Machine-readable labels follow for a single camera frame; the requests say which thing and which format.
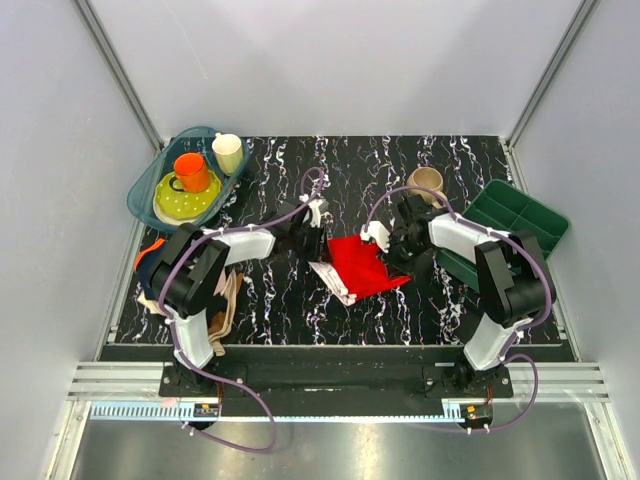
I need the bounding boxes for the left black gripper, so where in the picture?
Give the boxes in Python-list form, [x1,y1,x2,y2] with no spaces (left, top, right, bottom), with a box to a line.
[290,223,333,265]

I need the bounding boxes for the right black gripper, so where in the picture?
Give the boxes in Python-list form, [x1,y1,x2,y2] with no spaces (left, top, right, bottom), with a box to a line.
[376,234,430,281]

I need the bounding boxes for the red underwear white trim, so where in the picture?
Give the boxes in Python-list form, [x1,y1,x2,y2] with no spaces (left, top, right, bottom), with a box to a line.
[309,235,411,306]

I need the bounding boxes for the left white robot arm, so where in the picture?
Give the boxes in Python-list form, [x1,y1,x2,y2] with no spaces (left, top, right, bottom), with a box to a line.
[135,198,328,396]

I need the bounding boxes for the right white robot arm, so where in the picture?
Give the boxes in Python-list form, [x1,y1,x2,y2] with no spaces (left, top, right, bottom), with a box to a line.
[384,195,555,397]

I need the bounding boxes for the beige ceramic mug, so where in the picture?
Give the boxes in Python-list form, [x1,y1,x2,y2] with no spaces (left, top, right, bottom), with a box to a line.
[406,167,446,208]

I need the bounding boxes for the pile of mixed clothes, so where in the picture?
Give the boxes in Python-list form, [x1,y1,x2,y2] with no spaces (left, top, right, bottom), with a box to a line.
[134,238,243,357]

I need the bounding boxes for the green divided organizer tray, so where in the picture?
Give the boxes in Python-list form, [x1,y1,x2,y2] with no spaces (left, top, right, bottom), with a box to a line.
[434,179,571,292]

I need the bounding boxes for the cream yellow cup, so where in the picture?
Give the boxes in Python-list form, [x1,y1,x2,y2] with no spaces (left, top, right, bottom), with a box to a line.
[212,132,244,176]

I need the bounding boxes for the teal transparent plastic basin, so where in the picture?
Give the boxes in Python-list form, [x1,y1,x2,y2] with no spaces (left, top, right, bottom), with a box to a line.
[127,126,250,232]

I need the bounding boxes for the orange mug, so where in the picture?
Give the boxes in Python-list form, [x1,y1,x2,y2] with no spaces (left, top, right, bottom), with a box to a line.
[170,153,210,193]

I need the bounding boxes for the yellow green dotted plate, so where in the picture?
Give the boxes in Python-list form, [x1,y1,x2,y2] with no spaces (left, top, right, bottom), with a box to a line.
[152,170,223,224]

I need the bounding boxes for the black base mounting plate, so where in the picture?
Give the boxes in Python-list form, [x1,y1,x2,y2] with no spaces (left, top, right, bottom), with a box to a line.
[97,343,576,419]

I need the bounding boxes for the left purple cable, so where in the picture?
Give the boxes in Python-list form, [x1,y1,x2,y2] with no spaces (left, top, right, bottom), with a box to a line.
[157,168,329,454]

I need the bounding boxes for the purple cable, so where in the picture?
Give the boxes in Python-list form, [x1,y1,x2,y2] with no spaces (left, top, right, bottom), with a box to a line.
[367,184,554,434]
[157,168,329,454]

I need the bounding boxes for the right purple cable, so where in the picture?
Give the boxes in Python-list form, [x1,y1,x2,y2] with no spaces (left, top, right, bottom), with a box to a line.
[367,184,554,434]

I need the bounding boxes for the aluminium rail frame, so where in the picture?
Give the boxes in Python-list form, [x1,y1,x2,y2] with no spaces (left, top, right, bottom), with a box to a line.
[68,362,610,424]

